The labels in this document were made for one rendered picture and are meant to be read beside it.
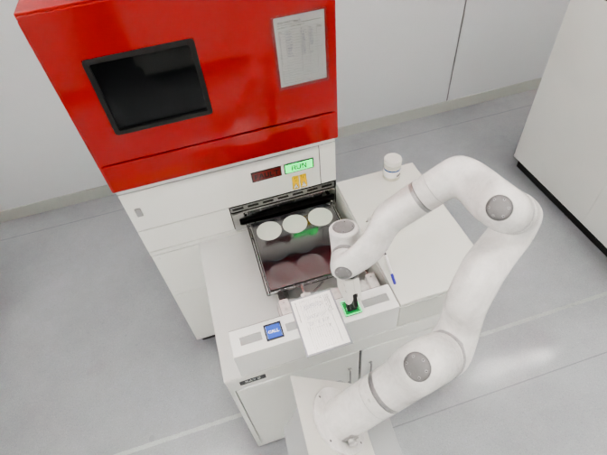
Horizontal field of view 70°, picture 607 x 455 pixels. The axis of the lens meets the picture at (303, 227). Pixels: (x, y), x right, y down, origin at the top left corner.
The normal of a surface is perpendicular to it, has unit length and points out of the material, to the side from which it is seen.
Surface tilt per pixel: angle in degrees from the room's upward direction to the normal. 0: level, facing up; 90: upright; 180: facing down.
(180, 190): 90
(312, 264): 0
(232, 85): 90
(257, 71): 90
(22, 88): 90
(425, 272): 0
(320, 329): 0
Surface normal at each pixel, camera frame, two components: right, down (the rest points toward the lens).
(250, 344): -0.07, -0.66
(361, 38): 0.29, 0.70
